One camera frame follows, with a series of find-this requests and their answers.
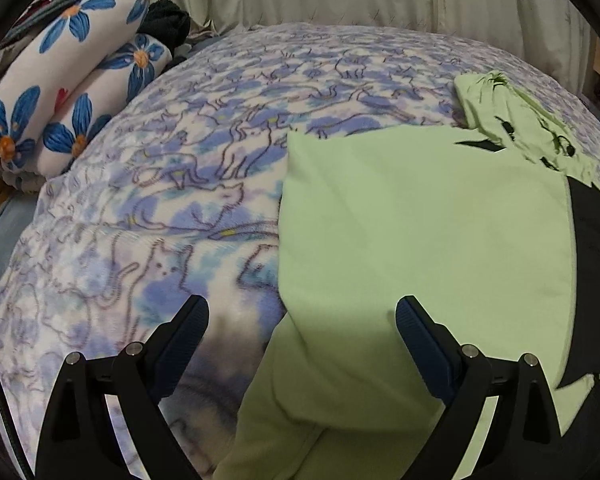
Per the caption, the light green and black garment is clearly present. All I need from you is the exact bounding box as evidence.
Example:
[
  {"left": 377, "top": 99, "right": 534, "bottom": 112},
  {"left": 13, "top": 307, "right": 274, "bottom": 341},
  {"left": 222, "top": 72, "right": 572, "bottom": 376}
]
[{"left": 215, "top": 72, "right": 600, "bottom": 479}]

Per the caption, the grey folded clothes pile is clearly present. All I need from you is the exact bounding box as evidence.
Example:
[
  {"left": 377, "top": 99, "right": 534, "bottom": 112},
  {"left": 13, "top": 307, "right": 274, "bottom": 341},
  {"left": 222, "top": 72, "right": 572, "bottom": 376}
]
[{"left": 0, "top": 0, "right": 80, "bottom": 50}]

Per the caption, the purple cat print blanket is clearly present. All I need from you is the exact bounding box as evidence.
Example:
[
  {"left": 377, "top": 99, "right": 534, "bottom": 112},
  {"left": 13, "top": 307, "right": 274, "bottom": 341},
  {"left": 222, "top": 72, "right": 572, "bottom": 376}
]
[{"left": 0, "top": 24, "right": 600, "bottom": 477}]

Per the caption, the lower blue flower pillow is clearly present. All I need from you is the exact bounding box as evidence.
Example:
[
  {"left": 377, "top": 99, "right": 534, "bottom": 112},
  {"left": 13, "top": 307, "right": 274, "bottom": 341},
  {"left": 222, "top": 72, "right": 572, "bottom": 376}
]
[{"left": 32, "top": 34, "right": 172, "bottom": 179}]

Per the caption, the blue flower pillow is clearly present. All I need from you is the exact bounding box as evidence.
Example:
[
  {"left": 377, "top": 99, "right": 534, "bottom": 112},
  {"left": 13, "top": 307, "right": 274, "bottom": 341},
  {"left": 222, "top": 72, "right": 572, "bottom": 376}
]
[
  {"left": 32, "top": 34, "right": 172, "bottom": 179},
  {"left": 0, "top": 0, "right": 150, "bottom": 172}
]

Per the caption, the upper blue flower pillow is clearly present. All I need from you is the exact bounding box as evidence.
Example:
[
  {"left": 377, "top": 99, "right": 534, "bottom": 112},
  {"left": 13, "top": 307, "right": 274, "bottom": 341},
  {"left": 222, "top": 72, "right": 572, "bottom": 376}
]
[{"left": 0, "top": 0, "right": 150, "bottom": 172}]

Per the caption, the black fuzzy item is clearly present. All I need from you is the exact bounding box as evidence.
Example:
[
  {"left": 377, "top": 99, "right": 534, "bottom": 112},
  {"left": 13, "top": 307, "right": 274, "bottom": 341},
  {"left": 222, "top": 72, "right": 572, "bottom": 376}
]
[{"left": 137, "top": 0, "right": 190, "bottom": 51}]

